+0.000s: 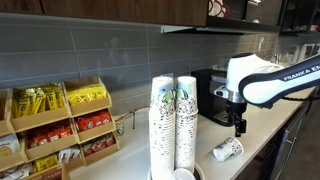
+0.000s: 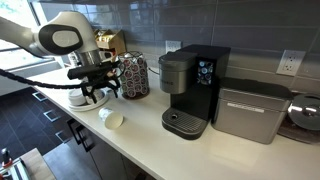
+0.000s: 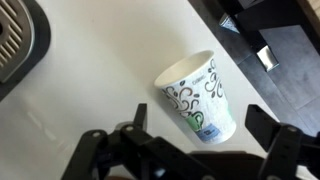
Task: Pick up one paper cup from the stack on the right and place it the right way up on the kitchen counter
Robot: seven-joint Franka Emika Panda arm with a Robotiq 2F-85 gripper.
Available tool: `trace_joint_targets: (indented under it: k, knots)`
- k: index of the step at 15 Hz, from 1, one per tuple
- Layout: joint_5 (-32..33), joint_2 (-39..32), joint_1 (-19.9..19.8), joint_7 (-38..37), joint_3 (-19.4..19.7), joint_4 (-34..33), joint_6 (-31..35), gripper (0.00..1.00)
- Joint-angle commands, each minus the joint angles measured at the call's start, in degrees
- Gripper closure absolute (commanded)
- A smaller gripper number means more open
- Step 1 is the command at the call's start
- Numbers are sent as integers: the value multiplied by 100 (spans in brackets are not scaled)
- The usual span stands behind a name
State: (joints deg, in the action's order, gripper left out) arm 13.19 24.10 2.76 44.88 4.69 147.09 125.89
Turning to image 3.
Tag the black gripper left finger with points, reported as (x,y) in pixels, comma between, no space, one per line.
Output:
(150,150)

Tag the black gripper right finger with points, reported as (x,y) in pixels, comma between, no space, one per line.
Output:
(283,143)

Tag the patterned paper cup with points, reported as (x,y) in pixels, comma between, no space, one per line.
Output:
(200,100)

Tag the light wooden table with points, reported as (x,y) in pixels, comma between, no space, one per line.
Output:
(311,13)

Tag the black silver coffee maker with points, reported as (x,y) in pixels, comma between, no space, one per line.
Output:
(16,40)

